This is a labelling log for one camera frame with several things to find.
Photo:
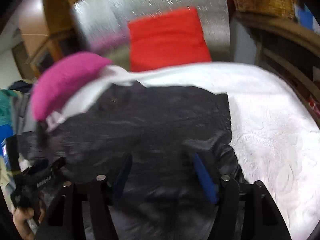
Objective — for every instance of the silver foil insulation sheet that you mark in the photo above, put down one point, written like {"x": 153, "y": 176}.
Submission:
{"x": 100, "y": 25}

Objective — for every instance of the teal jacket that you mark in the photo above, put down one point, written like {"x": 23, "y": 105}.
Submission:
{"x": 5, "y": 107}

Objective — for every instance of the pink pillow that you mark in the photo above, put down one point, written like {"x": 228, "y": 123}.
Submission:
{"x": 65, "y": 80}

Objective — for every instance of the blue and white boxes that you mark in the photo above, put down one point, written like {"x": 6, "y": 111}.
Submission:
{"x": 306, "y": 17}

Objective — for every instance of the wooden cabinet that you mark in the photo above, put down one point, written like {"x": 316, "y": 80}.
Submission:
{"x": 47, "y": 30}

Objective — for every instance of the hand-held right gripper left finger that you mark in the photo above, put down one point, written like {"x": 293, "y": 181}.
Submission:
{"x": 122, "y": 177}

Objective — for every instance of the white bed blanket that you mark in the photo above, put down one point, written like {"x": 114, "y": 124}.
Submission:
{"x": 270, "y": 120}

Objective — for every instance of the wooden shelf unit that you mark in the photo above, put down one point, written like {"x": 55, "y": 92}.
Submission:
{"x": 285, "y": 55}

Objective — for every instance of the black jacket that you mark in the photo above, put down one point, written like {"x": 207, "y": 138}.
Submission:
{"x": 155, "y": 130}

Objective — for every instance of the dark navy garment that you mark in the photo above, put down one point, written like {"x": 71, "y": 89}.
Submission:
{"x": 21, "y": 86}

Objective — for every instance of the person's left hand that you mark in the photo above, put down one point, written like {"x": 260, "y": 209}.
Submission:
{"x": 23, "y": 221}

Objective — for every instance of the person's beige pants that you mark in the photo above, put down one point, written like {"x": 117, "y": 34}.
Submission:
{"x": 4, "y": 177}

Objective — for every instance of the grey garment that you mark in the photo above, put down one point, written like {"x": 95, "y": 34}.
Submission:
{"x": 23, "y": 115}

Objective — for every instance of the orange-red pillow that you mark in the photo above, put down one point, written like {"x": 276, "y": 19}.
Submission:
{"x": 167, "y": 40}

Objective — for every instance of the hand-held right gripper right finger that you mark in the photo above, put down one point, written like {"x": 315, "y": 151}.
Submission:
{"x": 206, "y": 182}

